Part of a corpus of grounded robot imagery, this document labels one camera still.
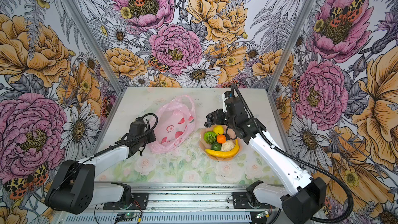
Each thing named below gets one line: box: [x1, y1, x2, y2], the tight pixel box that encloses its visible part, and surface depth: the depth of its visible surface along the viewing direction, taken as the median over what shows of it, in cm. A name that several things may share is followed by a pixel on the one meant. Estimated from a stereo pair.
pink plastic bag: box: [148, 94, 196, 155], surface depth 98 cm
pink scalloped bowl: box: [199, 124, 243, 161], surface depth 87 cm
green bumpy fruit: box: [203, 131, 217, 145], surface depth 90 cm
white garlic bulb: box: [220, 140, 235, 152], surface depth 87 cm
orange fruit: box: [216, 134, 227, 145], surface depth 89 cm
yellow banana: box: [205, 138, 240, 159], surface depth 85 cm
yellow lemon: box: [212, 124, 225, 135], surface depth 93 cm
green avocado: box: [211, 142, 222, 151], surface depth 88 cm
